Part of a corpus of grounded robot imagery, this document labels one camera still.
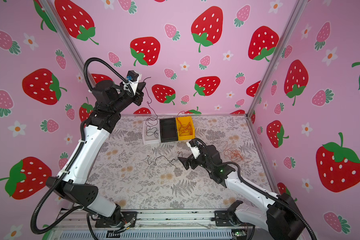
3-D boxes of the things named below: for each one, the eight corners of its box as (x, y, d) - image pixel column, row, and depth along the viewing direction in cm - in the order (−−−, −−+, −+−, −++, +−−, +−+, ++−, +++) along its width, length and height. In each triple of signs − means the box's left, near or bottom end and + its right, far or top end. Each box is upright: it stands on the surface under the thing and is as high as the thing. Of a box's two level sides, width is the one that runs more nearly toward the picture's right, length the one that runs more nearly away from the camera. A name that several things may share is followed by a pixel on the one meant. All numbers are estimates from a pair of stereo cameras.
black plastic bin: (161, 144, 106) (160, 138, 100) (160, 121, 120) (159, 115, 114) (178, 142, 107) (178, 136, 101) (175, 120, 121) (174, 113, 115)
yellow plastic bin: (178, 141, 107) (178, 135, 102) (176, 123, 119) (175, 117, 113) (195, 139, 108) (196, 133, 103) (191, 121, 120) (191, 115, 115)
